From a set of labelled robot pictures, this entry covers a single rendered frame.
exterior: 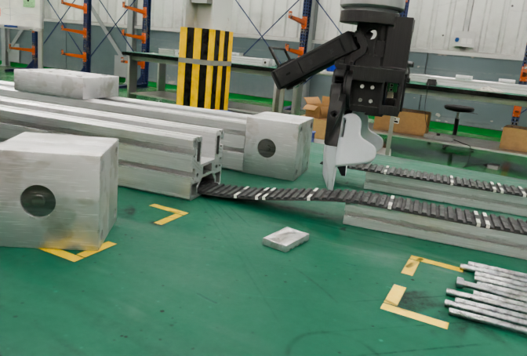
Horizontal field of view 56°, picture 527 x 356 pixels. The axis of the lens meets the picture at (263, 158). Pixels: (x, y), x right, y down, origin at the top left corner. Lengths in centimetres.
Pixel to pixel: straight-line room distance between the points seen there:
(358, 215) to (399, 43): 21
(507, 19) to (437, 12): 100
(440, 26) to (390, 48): 779
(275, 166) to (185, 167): 20
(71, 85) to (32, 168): 49
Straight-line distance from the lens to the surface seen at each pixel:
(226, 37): 414
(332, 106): 57
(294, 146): 79
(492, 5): 835
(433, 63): 836
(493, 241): 64
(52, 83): 101
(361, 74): 58
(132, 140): 70
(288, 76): 62
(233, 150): 84
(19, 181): 51
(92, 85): 98
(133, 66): 726
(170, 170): 68
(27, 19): 631
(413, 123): 562
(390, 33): 60
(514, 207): 82
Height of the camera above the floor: 98
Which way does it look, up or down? 12 degrees down
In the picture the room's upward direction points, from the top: 5 degrees clockwise
